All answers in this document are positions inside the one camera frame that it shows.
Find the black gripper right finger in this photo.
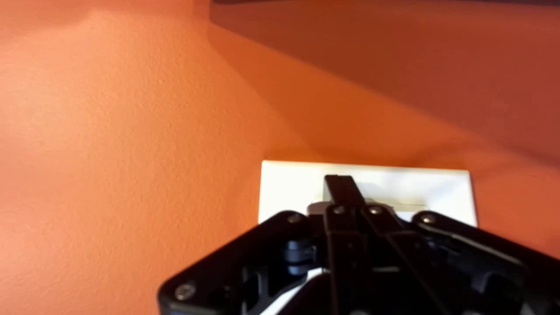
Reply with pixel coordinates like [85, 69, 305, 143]
[344, 174, 560, 315]

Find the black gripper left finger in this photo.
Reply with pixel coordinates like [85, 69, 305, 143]
[156, 174, 347, 315]

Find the white light switch plate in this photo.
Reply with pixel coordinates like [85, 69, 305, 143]
[258, 158, 480, 232]

